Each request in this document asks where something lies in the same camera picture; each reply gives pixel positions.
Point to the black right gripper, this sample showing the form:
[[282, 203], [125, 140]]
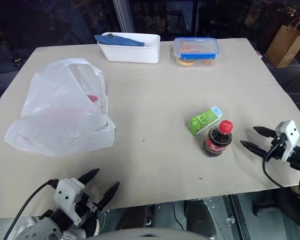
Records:
[[277, 150]]

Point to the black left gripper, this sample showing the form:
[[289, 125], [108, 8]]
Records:
[[86, 206]]

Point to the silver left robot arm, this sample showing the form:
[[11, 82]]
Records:
[[50, 227]]

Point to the cola bottle red cap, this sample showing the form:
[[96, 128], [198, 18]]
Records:
[[218, 143]]

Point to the green drink carton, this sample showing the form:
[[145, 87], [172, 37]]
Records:
[[203, 121]]

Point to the grey rounded robot torso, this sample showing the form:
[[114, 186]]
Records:
[[145, 234]]

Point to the white translucent plastic bag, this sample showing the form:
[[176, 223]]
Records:
[[60, 112]]

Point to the brown paper carrier bag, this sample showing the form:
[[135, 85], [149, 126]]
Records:
[[283, 47]]

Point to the dark rounded shape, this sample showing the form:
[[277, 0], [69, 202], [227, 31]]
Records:
[[200, 217]]

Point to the beige cardboard table cover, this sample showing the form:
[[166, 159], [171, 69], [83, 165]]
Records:
[[165, 105]]

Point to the clear food container blue lid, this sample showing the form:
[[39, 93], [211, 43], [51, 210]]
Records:
[[196, 48]]

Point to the white rectangular plastic bin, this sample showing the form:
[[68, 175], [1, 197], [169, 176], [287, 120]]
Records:
[[132, 53]]

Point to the blue cloth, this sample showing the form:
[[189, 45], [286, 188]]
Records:
[[122, 41]]

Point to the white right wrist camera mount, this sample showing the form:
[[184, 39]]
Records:
[[290, 136]]

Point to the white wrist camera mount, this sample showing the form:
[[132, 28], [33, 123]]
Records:
[[290, 136], [66, 193]]

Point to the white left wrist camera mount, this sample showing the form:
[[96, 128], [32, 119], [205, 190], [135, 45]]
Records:
[[66, 193]]

